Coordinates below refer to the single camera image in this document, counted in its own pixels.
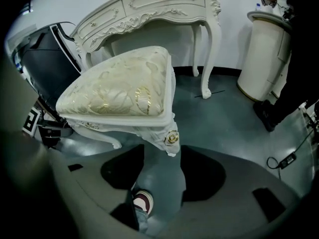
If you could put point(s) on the person's blue jeans leg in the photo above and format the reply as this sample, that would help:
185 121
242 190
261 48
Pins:
142 220

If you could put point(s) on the black power adapter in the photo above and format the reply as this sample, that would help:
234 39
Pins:
287 160

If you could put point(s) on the person's maroon and white shoe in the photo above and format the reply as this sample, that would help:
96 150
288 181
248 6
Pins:
143 199

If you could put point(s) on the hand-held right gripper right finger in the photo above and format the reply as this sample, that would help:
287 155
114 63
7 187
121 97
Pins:
203 175

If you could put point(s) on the white ornate table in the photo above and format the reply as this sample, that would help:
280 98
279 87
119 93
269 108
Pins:
159 7

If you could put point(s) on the cream upholstered white stool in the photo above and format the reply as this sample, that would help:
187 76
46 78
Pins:
117 86

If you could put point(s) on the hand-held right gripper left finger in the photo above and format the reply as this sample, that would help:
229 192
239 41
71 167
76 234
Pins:
122 168

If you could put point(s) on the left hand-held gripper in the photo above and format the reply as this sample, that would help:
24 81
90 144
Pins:
51 133

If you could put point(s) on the cream round cabinet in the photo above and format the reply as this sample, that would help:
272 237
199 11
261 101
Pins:
264 58

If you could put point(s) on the clear plastic bottle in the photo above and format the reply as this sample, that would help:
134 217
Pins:
258 6

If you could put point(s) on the black and white machine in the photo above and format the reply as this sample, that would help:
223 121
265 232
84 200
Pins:
47 63

